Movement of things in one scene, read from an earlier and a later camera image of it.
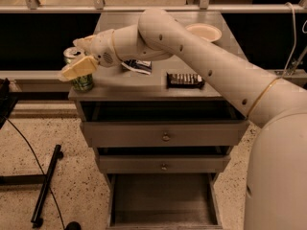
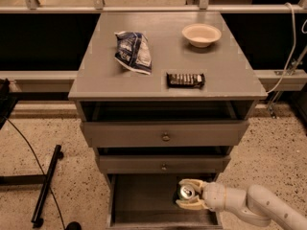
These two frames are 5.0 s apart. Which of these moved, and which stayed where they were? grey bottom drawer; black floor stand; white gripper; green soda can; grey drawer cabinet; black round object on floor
Moved: green soda can; white gripper
Stayed: black floor stand; grey drawer cabinet; black round object on floor; grey bottom drawer
